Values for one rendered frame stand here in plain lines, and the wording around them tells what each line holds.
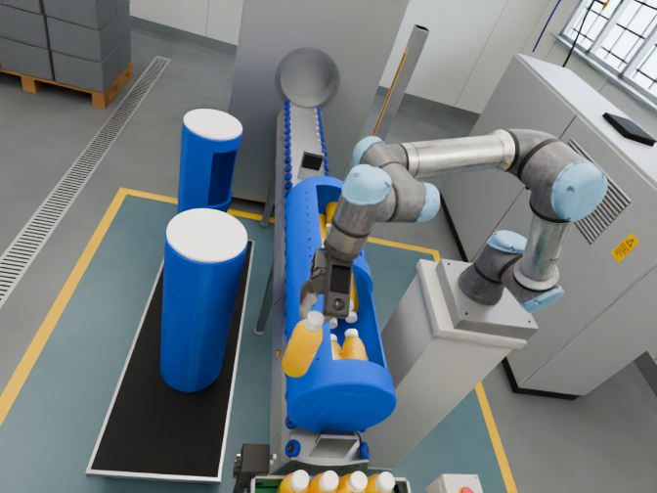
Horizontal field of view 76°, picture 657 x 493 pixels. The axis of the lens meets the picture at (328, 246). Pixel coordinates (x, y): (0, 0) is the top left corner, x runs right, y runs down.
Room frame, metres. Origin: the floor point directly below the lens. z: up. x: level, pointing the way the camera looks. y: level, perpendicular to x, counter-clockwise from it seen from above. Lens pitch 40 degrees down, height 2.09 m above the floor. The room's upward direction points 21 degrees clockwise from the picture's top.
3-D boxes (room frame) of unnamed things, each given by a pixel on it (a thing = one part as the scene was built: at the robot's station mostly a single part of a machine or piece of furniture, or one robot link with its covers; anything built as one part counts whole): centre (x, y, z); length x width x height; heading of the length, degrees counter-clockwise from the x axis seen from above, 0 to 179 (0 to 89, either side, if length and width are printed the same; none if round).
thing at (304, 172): (1.81, 0.23, 1.00); 0.10 x 0.04 x 0.15; 109
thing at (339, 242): (0.62, -0.02, 1.61); 0.08 x 0.08 x 0.05
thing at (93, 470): (1.30, 0.52, 0.07); 1.50 x 0.52 x 0.15; 16
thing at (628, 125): (2.79, -1.42, 1.46); 0.32 x 0.23 x 0.04; 16
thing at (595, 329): (2.88, -1.36, 0.72); 2.15 x 0.54 x 1.45; 16
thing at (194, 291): (1.08, 0.42, 0.59); 0.28 x 0.28 x 0.88
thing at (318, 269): (0.62, -0.02, 1.53); 0.09 x 0.08 x 0.12; 14
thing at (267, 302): (1.52, 0.20, 0.31); 0.06 x 0.06 x 0.63; 19
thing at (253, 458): (0.44, -0.03, 0.95); 0.10 x 0.07 x 0.10; 109
